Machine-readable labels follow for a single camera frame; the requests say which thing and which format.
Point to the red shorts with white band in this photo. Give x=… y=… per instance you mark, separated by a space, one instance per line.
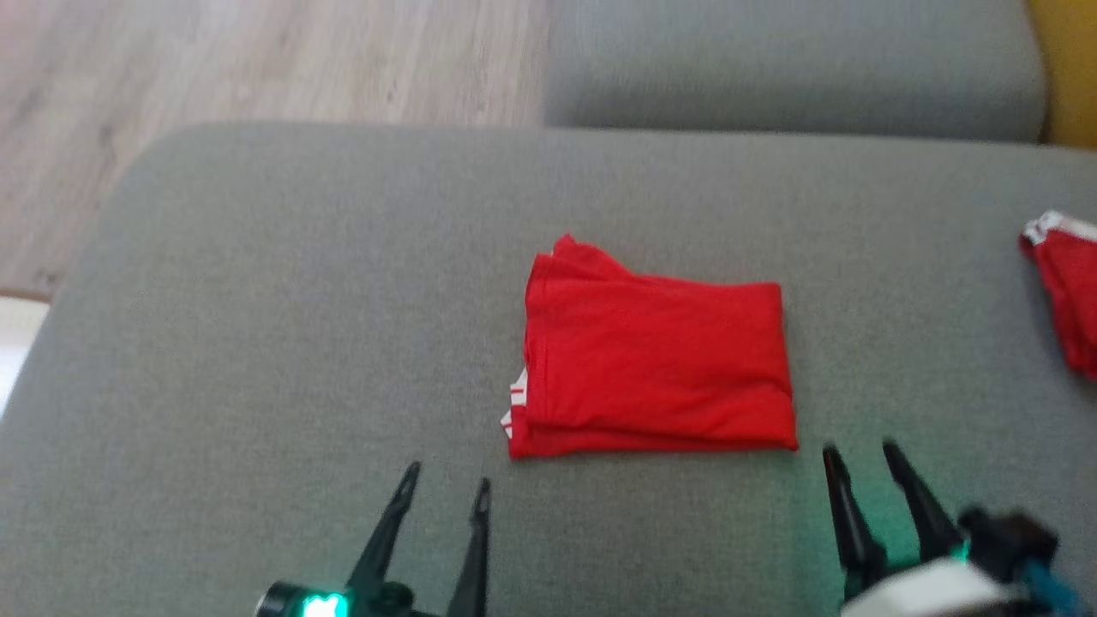
x=1076 y=291

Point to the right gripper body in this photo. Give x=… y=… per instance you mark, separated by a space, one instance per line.
x=926 y=596

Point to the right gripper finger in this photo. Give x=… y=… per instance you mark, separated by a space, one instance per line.
x=857 y=531
x=930 y=518

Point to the small grey sofa cushion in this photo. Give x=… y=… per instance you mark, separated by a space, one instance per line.
x=788 y=60

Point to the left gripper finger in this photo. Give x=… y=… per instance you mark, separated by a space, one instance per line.
x=386 y=540
x=474 y=566

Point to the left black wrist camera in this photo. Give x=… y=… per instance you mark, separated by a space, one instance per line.
x=308 y=604

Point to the white floor rug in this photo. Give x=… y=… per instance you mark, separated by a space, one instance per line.
x=17 y=351

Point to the large grey sofa seat cushion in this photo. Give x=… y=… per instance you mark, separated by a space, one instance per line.
x=300 y=343

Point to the yellow furniture piece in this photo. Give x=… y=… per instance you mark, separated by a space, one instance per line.
x=1071 y=68

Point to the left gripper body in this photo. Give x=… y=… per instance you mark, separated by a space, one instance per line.
x=386 y=604

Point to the red garment with white stripes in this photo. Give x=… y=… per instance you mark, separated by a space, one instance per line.
x=660 y=360

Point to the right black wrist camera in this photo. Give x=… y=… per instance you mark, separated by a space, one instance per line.
x=1007 y=540

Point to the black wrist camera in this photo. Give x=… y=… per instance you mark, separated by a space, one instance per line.
x=1007 y=540
x=308 y=604

